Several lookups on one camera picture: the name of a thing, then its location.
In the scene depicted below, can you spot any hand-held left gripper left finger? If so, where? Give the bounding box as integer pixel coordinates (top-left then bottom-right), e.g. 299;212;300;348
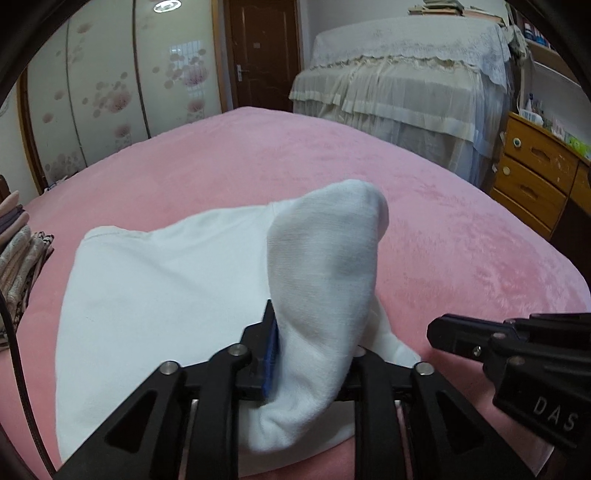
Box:
53;299;282;480

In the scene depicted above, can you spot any green box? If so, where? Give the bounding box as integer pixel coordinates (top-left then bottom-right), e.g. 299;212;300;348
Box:
564;131;591;161

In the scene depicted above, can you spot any floral sliding wardrobe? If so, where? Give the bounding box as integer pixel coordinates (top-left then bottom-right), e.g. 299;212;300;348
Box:
17;0;232;195

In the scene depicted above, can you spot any pink bed sheet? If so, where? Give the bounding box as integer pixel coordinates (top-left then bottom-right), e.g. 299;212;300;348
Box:
0;106;591;480

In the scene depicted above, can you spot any stack of folded clothes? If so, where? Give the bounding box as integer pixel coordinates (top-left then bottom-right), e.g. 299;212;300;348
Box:
0;174;55;349

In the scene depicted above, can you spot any lace covered furniture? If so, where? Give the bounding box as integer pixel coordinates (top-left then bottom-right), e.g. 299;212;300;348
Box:
288;16;517;191

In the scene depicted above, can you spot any brown wooden door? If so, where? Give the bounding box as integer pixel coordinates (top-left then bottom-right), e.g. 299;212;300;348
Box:
223;0;304;114

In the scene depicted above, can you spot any stack of books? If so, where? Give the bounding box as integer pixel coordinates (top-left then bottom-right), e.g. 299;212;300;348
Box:
407;0;505;21

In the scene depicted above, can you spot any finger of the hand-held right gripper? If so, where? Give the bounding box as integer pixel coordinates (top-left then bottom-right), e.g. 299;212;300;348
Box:
481;331;591;449
426;312;591;366

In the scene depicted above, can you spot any white printed sweatshirt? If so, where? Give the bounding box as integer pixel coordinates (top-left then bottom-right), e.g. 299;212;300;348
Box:
54;179;422;477

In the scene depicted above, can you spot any black cable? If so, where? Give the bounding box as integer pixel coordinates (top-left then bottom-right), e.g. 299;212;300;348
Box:
0;291;58;476

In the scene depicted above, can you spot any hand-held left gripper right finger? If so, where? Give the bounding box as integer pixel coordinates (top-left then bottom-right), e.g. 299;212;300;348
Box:
334;346;523;480

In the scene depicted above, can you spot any wooden drawer cabinet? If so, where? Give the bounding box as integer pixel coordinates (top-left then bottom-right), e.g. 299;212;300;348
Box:
488;111;591;241

